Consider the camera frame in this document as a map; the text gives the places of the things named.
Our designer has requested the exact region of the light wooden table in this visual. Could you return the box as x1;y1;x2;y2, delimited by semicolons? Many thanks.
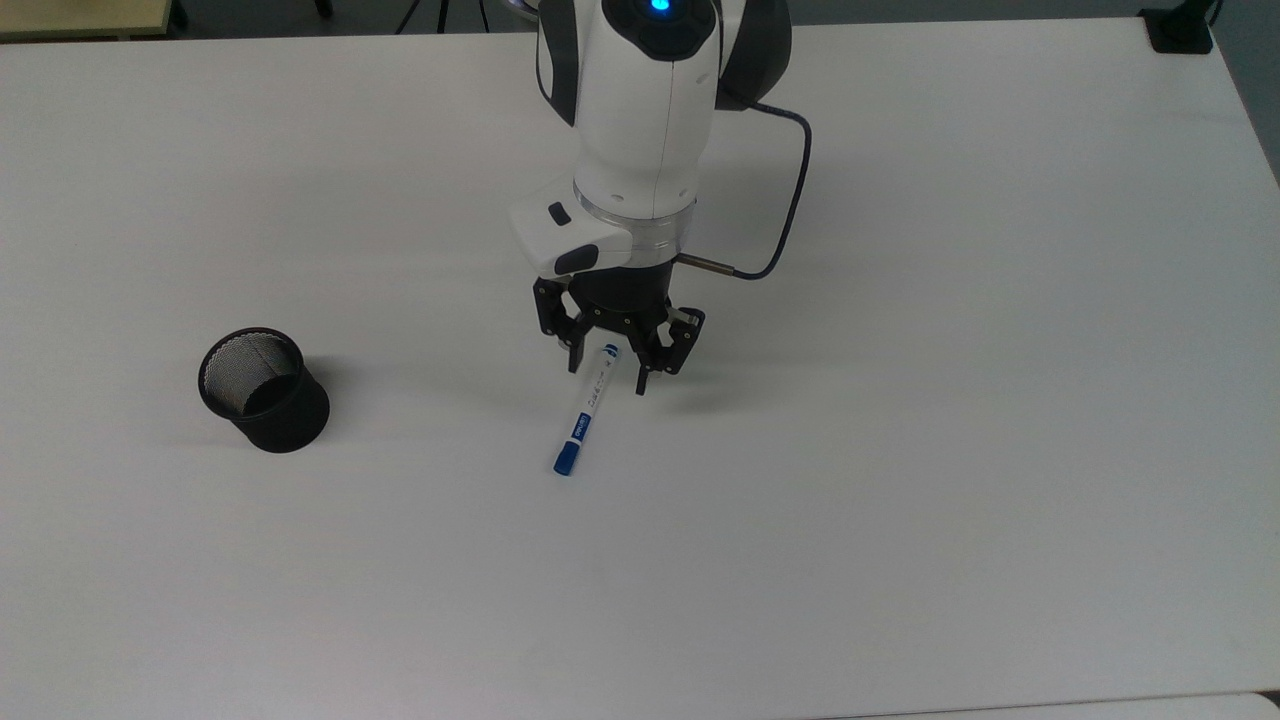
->
0;0;173;42

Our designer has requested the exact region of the blue and white marker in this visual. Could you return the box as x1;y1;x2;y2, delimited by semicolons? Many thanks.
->
552;343;622;478

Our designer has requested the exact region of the black table clamp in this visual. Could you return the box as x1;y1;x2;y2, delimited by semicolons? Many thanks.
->
1140;0;1223;55

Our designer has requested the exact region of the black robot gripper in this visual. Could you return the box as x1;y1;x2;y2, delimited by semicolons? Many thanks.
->
532;252;707;398

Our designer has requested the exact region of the black mesh pen holder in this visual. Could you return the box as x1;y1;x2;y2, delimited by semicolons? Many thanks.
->
196;326;332;455

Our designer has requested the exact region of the dark tripod leg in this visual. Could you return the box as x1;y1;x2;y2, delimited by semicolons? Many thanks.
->
394;0;493;36

